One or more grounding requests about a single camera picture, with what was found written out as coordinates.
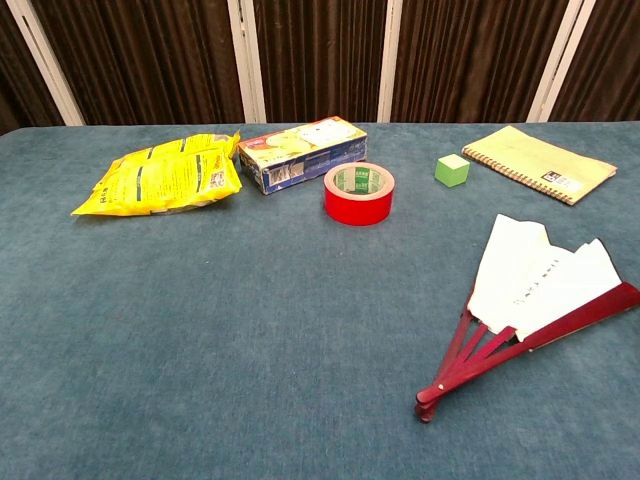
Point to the red white folding fan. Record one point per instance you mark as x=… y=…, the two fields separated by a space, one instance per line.
x=525 y=270

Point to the red tape roll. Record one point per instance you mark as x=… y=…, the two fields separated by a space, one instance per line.
x=357 y=210

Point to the blue yellow cardboard box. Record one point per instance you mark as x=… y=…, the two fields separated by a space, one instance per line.
x=300 y=150

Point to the green cube block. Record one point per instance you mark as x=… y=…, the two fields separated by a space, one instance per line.
x=450 y=172

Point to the yellow snack bag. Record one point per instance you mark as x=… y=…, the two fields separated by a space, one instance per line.
x=160 y=175

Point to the yellow spiral notebook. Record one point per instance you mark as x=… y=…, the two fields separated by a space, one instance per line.
x=530 y=155

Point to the dark brown curtain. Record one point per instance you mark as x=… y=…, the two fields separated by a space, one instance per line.
x=150 y=50

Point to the white screen frame post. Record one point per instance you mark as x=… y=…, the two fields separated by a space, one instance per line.
x=391 y=60
x=556 y=60
x=247 y=60
x=45 y=60

